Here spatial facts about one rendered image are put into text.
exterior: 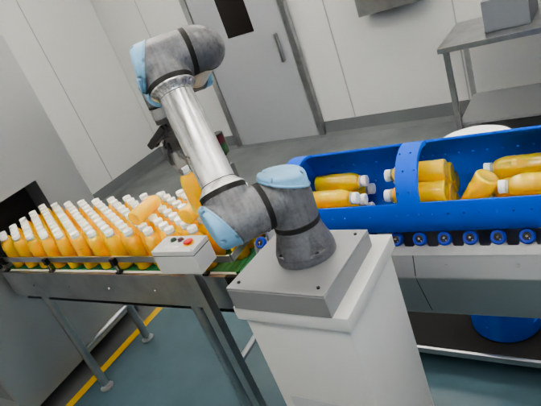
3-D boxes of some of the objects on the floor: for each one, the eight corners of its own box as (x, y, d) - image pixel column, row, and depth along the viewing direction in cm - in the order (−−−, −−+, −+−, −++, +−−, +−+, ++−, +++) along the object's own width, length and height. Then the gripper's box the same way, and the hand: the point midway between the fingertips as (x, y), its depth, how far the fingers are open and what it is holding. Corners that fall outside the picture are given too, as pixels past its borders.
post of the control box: (279, 445, 223) (190, 268, 181) (272, 444, 225) (182, 268, 183) (283, 437, 225) (196, 262, 184) (275, 436, 228) (187, 262, 186)
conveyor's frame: (313, 438, 220) (241, 279, 183) (80, 387, 309) (-2, 273, 271) (348, 356, 255) (293, 209, 218) (129, 332, 344) (64, 224, 307)
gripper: (165, 122, 164) (191, 178, 173) (184, 109, 173) (208, 163, 181) (146, 126, 169) (173, 180, 178) (167, 113, 177) (191, 165, 186)
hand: (183, 169), depth 181 cm, fingers closed on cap, 4 cm apart
